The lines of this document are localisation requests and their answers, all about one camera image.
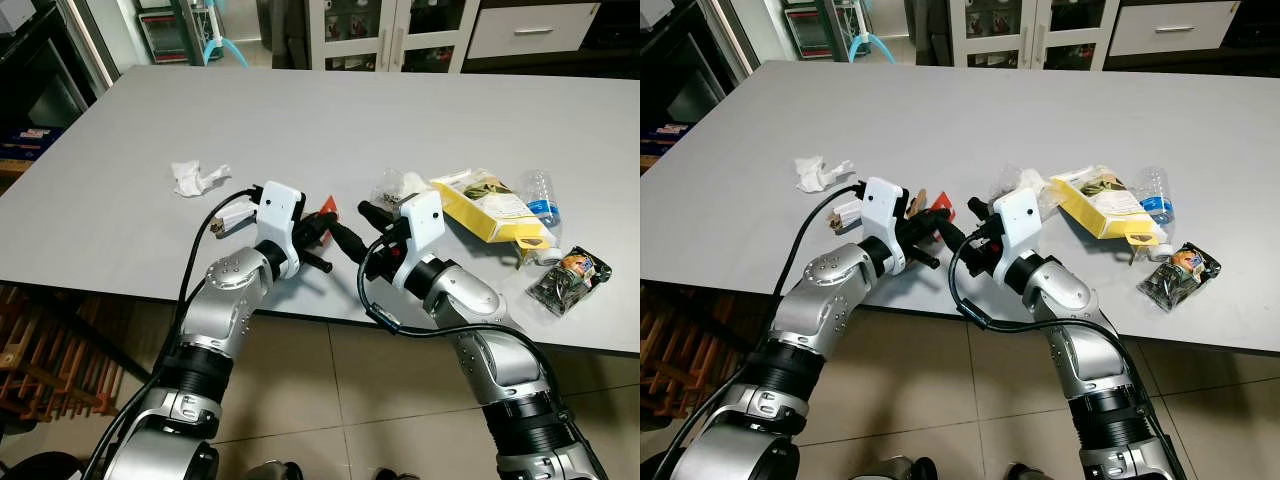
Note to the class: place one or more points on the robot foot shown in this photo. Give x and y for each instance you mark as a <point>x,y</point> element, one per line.
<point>396,473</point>
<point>1022,472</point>
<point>268,471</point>
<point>908,469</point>

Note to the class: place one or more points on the dark printed snack packet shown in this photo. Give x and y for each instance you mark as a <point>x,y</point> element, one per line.
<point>1180,277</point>
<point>568,282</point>

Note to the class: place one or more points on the crumpled clear plastic wrapper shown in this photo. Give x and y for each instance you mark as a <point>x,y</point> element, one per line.
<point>400,186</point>
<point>1015,182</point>

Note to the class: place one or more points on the blue box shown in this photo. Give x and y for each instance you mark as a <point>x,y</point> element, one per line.
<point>28,142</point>
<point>660,140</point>

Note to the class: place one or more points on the clear plastic bottle blue label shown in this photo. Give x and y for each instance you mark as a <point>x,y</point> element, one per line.
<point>540,192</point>
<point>1155,188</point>

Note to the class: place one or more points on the white drawer front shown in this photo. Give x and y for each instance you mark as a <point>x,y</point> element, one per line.
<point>535,28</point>
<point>1175,25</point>

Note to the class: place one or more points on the crumpled white tissue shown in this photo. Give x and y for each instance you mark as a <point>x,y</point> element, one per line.
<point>195,178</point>
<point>818,173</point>

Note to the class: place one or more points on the yellow food packet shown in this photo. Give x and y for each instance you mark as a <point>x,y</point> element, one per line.
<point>1100,202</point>
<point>485,205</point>

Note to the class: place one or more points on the black side desk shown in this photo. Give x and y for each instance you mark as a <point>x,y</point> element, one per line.
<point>685,80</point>
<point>40,75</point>

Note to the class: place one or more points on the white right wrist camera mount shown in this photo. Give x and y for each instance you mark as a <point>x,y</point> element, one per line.
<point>1022,212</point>
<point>422,215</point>

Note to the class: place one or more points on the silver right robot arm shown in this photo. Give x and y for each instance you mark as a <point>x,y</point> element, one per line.
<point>1095,360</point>
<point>500,360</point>

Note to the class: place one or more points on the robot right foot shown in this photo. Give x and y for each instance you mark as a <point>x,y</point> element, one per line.
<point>1022,472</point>
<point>396,473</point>

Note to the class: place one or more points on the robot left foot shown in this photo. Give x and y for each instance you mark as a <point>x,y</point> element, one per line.
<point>268,471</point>
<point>908,469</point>

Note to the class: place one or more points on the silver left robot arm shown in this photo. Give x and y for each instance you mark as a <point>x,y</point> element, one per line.
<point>815,300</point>
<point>215,300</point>

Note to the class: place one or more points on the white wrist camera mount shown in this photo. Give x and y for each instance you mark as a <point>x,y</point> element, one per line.
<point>280,205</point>
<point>1022,212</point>
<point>884,200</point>
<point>422,215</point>

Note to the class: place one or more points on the brown wooden rack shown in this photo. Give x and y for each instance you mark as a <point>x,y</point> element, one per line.
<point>690,350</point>
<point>50,350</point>

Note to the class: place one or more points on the white glass door cabinet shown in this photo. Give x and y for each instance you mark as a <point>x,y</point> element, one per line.
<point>1025,32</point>
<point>385,35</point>

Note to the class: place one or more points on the red wrapper scrap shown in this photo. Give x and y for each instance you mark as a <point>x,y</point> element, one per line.
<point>328,206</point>
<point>943,202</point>

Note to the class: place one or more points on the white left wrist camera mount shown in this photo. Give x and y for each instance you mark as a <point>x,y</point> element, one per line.
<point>884,200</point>
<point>280,205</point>

